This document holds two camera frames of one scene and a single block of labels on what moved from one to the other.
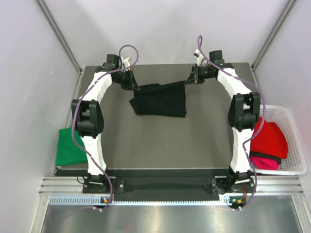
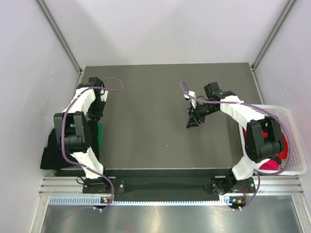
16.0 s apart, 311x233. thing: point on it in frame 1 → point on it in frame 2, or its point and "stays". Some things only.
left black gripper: [130, 81] → [92, 114]
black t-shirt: [167, 99] → [52, 157]
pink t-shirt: [262, 162] stays
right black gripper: [194, 77] → [195, 113]
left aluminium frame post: [77, 63] stays
